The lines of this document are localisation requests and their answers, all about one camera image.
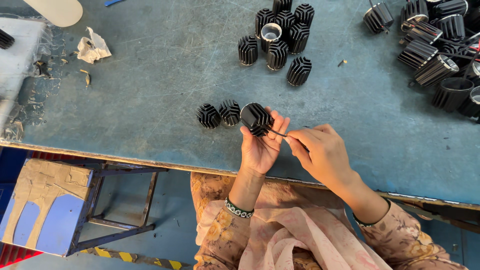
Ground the person's left hand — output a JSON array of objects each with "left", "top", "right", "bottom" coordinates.
[{"left": 239, "top": 106, "right": 291, "bottom": 176}]

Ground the person's right hand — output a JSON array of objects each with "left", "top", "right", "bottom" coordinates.
[{"left": 286, "top": 124, "right": 356, "bottom": 188}]

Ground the thin black wire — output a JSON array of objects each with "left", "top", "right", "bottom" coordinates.
[{"left": 266, "top": 127, "right": 310, "bottom": 152}]

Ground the black finned heat sink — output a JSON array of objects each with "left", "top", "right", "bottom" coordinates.
[
  {"left": 239, "top": 102, "right": 274, "bottom": 137},
  {"left": 0, "top": 28, "right": 16, "bottom": 50},
  {"left": 218, "top": 99, "right": 242, "bottom": 127},
  {"left": 196, "top": 103, "right": 222, "bottom": 130}
]

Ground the dark thin bangle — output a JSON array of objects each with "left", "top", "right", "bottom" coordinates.
[{"left": 352, "top": 199, "right": 391, "bottom": 228}]

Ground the pink sheer scarf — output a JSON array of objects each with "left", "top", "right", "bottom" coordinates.
[{"left": 195, "top": 181, "right": 392, "bottom": 270}]

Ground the cluster of black heat sinks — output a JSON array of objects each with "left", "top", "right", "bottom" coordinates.
[{"left": 237, "top": 0, "right": 316, "bottom": 87}]

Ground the floral beige dress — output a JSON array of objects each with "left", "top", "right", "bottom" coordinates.
[{"left": 190, "top": 172, "right": 470, "bottom": 270}]

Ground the crumpled white paper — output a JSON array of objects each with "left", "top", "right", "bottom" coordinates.
[{"left": 77, "top": 26, "right": 112, "bottom": 64}]

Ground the taped blue metal stool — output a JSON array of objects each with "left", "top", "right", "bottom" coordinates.
[{"left": 0, "top": 157, "right": 169, "bottom": 258}]

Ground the white oval plastic object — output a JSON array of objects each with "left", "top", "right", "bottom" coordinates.
[{"left": 23, "top": 0, "right": 83, "bottom": 28}]

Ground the clear plastic bag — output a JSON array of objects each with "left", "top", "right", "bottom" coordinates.
[{"left": 0, "top": 15, "right": 57, "bottom": 143}]

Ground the green white beaded bracelet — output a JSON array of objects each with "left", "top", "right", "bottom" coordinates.
[{"left": 224, "top": 196, "right": 255, "bottom": 219}]

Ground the pile of wired lamp housings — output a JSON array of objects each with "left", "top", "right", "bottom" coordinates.
[{"left": 362, "top": 0, "right": 480, "bottom": 124}]

